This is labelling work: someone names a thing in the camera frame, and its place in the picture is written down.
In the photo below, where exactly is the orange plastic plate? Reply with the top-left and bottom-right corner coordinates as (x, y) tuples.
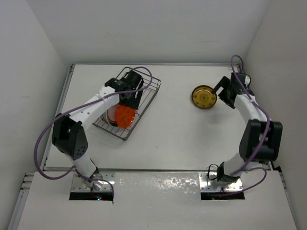
(116, 105), (136, 128)

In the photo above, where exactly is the yellow patterned plate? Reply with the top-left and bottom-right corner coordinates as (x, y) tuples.
(191, 85), (217, 109)

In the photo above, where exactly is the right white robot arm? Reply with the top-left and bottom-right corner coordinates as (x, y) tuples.
(212, 73), (283, 184)

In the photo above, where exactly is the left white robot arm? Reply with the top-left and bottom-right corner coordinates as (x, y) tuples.
(52, 70), (144, 178)

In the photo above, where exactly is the white plate red rim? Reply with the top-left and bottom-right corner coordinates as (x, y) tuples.
(100, 105), (118, 127)

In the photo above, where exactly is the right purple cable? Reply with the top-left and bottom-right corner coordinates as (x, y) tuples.
(208, 55), (272, 198)

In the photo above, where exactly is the purple cable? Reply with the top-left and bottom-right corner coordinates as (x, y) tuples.
(35, 66), (154, 180)
(208, 55), (272, 198)

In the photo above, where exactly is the wire dish rack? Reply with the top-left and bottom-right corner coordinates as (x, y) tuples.
(93, 67), (161, 141)

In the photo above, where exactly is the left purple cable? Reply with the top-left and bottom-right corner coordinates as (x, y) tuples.
(35, 66), (154, 180)

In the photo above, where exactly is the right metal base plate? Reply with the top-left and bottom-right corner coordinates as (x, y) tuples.
(199, 171), (243, 193)

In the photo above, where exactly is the metal base plate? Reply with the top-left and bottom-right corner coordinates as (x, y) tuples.
(199, 171), (243, 193)
(71, 173), (115, 193)

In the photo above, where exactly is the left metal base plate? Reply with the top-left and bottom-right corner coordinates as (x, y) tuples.
(71, 173), (115, 193)

